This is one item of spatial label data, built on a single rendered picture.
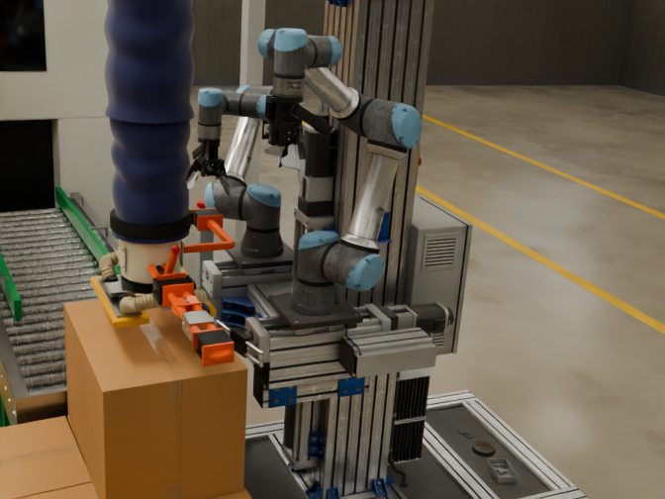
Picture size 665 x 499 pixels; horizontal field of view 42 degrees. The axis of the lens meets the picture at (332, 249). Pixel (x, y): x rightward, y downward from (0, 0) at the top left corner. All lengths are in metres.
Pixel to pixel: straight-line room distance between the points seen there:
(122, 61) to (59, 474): 1.22
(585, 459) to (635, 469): 0.21
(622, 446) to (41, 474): 2.60
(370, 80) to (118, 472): 1.32
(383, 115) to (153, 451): 1.11
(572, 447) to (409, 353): 1.68
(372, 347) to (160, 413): 0.64
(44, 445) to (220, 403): 0.68
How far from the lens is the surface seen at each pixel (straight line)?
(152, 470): 2.49
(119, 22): 2.31
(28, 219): 5.02
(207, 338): 1.99
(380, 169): 2.40
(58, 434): 2.93
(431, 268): 2.83
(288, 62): 2.05
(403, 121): 2.37
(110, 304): 2.50
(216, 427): 2.48
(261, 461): 3.36
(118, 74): 2.32
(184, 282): 2.31
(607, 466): 4.05
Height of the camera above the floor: 2.07
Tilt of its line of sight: 20 degrees down
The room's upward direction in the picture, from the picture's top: 4 degrees clockwise
